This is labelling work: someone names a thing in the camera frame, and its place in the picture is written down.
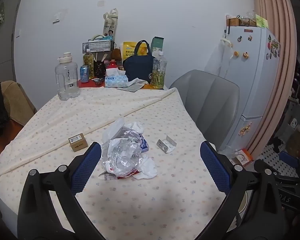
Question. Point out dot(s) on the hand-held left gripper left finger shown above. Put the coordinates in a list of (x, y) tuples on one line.
[(86, 166)]

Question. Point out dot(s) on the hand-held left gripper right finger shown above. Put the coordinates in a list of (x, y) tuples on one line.
[(216, 166)]

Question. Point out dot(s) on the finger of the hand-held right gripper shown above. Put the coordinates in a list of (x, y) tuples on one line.
[(289, 159)]

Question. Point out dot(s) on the red and white packet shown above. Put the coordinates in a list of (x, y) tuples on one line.
[(110, 176)]

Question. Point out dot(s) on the clear plastic wrapper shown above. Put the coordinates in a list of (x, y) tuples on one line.
[(122, 160)]

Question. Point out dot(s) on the silver pill blister pack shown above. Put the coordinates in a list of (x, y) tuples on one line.
[(166, 146)]

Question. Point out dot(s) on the purple pocket tissue pack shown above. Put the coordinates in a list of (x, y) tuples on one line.
[(144, 143)]

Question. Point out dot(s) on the small brown cardboard box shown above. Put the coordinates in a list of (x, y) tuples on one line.
[(78, 145)]

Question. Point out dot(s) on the orange and white box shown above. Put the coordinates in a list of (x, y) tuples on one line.
[(242, 157)]

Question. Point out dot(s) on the white round bin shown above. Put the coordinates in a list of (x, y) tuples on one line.
[(245, 202)]

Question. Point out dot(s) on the grey office chair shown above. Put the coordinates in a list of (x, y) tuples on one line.
[(207, 100)]

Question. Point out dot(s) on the cream floral tablecloth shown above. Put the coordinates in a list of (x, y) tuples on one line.
[(140, 110)]

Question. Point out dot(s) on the white fridge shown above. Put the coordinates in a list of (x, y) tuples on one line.
[(252, 85)]

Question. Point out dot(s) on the small dark bowl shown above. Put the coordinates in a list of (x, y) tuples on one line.
[(97, 80)]

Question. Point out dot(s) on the large clear water jug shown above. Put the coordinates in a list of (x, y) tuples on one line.
[(67, 80)]

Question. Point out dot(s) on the grey flat packet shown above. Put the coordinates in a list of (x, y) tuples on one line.
[(130, 87)]

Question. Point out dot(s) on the blue tissue box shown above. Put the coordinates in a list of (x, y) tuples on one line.
[(116, 80)]

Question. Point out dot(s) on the blue drink can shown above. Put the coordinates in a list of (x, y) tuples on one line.
[(84, 74)]

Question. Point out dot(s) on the brown chair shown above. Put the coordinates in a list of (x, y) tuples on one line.
[(18, 102)]

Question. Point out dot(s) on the black pen holder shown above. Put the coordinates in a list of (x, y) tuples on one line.
[(99, 70)]

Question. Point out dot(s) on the white cloth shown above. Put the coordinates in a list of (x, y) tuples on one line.
[(138, 81)]

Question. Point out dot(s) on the tea bottle with green label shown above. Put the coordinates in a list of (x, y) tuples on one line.
[(88, 63)]

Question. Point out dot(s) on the red bottle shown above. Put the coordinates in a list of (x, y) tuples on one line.
[(111, 65)]

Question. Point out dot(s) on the pink curtain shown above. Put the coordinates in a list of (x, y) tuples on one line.
[(277, 55)]

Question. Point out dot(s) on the white hanging plastic bag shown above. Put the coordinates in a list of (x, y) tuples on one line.
[(218, 60)]

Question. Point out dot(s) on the tea bottle with white cap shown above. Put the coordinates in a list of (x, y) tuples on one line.
[(158, 72)]

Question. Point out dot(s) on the navy lunch bag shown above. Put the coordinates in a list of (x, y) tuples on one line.
[(137, 67)]

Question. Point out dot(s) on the brown plush toy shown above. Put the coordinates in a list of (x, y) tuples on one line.
[(116, 53)]

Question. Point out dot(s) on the yellow snack packet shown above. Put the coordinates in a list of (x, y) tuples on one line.
[(128, 50)]

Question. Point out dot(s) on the green carton box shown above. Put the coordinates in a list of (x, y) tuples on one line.
[(157, 45)]

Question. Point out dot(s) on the tall printed paper bag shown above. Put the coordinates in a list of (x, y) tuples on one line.
[(110, 27)]

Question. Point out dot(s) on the green packet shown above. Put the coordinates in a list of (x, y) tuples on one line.
[(262, 21)]

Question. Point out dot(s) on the grey door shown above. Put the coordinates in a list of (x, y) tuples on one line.
[(2, 50)]

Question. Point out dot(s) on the brown storage baskets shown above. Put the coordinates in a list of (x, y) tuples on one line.
[(240, 21)]

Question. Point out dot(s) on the white wall switch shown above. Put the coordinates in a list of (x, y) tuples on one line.
[(58, 18)]

